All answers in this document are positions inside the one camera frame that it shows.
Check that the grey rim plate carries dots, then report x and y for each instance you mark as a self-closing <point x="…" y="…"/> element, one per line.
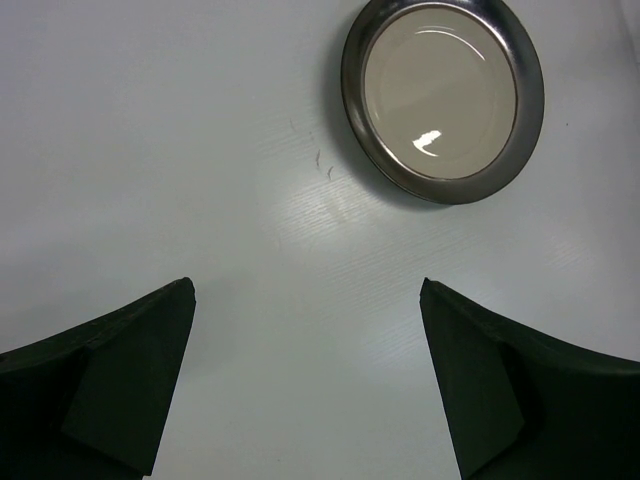
<point x="446" y="98"/>

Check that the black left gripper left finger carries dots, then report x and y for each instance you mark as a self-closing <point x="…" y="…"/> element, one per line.
<point x="92" y="402"/>

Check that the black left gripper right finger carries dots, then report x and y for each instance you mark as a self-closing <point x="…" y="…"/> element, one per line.
<point x="521" y="404"/>

